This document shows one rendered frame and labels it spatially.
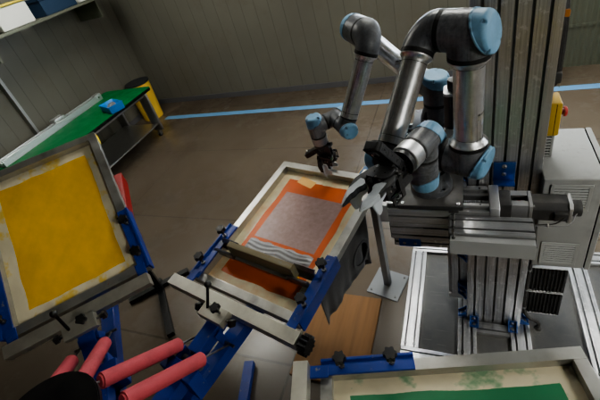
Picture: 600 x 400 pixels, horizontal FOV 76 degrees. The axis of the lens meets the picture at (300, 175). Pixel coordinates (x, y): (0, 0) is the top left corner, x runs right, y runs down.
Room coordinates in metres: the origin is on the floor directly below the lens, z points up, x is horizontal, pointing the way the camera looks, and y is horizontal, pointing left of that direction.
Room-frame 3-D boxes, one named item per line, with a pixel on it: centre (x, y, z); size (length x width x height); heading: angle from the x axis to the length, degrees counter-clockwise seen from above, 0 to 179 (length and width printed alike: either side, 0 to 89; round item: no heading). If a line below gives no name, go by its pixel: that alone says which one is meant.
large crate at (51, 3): (5.43, 2.30, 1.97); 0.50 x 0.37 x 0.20; 152
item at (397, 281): (1.67, -0.36, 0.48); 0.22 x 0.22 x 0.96; 47
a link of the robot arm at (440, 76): (1.53, -0.70, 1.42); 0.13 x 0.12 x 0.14; 9
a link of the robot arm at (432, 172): (0.84, -0.32, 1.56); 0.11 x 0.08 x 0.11; 38
